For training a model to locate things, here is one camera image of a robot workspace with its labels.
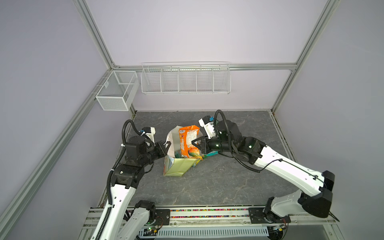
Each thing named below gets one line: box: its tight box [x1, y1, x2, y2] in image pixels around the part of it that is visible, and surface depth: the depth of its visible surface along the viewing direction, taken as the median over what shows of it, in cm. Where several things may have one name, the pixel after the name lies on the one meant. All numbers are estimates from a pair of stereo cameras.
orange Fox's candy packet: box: [179, 125, 200, 158], surface depth 68 cm
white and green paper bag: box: [163, 125, 198, 177], surface depth 71 cm
